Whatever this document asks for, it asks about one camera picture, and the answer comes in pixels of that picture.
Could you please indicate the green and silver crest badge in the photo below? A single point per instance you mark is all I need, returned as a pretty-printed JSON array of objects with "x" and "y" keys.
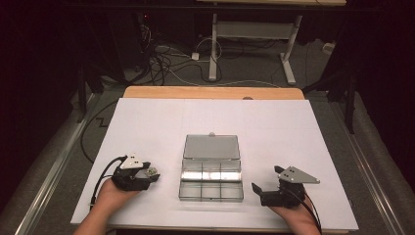
[{"x": 151, "y": 171}]

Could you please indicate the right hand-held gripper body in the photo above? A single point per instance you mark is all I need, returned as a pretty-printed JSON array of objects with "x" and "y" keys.
[{"x": 284, "y": 196}]

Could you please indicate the aluminium floor rail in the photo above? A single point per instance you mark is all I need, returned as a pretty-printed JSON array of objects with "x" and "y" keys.
[
  {"x": 368, "y": 166},
  {"x": 55, "y": 166}
]

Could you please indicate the dark metal stand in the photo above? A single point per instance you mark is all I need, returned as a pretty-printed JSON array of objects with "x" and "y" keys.
[
  {"x": 83, "y": 94},
  {"x": 349, "y": 98}
]

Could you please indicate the white table cover sheet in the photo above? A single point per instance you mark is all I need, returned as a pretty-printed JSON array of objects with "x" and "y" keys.
[{"x": 277, "y": 130}]

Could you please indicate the person's left hand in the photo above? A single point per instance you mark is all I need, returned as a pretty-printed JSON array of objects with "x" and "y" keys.
[{"x": 111, "y": 196}]

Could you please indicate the wooden table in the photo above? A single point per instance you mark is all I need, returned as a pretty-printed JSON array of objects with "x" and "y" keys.
[{"x": 195, "y": 92}]

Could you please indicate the clear smoky plastic compartment box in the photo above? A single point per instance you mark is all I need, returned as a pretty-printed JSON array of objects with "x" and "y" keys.
[{"x": 211, "y": 176}]

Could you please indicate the white metal desk frame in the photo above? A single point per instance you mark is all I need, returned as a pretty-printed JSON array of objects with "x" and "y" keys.
[{"x": 254, "y": 30}]

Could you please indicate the white power adapter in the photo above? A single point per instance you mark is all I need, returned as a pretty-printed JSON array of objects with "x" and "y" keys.
[{"x": 195, "y": 56}]

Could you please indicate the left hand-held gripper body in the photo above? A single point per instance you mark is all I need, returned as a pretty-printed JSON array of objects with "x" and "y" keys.
[{"x": 130, "y": 181}]

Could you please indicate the person's right hand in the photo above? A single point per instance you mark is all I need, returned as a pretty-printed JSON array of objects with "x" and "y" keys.
[{"x": 298, "y": 213}]

